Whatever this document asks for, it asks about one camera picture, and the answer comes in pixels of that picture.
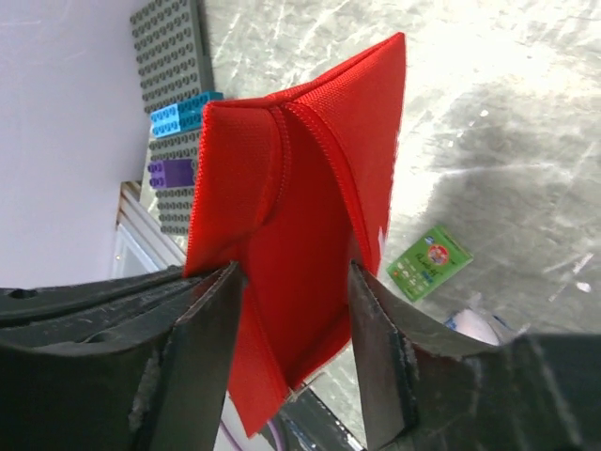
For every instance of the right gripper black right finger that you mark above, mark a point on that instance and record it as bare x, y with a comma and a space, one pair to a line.
424, 386

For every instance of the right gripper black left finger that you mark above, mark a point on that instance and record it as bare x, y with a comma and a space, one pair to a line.
139, 363

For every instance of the green medicine box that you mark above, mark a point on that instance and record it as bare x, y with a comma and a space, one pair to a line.
428, 263

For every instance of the red first aid pouch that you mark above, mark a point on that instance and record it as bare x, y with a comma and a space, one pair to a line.
293, 186

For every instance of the purple toy brick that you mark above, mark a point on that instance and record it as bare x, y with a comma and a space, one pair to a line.
169, 174

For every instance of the blue toy brick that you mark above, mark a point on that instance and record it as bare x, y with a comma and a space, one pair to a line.
181, 116

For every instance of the grey brick baseplate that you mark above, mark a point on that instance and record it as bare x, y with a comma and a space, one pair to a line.
176, 81

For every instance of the aluminium frame rail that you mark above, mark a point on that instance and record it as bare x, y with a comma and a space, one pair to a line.
140, 246

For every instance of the black mounting base rail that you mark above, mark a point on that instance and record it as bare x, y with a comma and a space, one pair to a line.
308, 424

